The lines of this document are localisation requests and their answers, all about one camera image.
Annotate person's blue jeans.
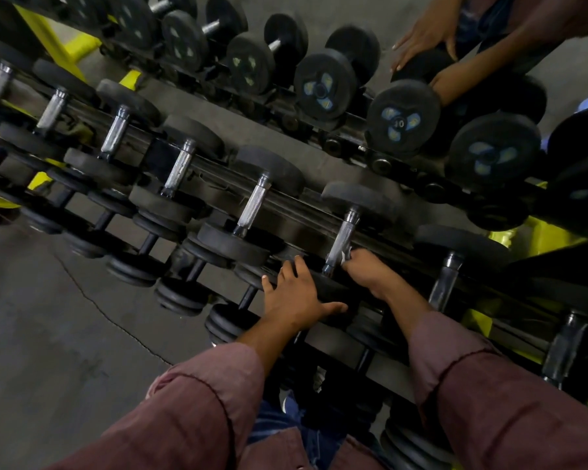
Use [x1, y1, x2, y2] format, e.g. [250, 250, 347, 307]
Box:
[247, 401, 353, 470]

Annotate black yellow dumbbell rack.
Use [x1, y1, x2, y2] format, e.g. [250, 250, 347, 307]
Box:
[0, 4, 588, 470]

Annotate person's left hand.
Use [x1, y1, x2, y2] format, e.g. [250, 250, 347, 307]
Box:
[261, 255, 349, 330]

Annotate person's right forearm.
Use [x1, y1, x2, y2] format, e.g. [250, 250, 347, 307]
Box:
[382, 283, 588, 470]

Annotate person's right hand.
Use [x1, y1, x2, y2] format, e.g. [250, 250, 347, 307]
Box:
[342, 248, 402, 299]

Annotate person's left forearm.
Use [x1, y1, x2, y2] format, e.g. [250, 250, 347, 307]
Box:
[44, 313, 300, 470]

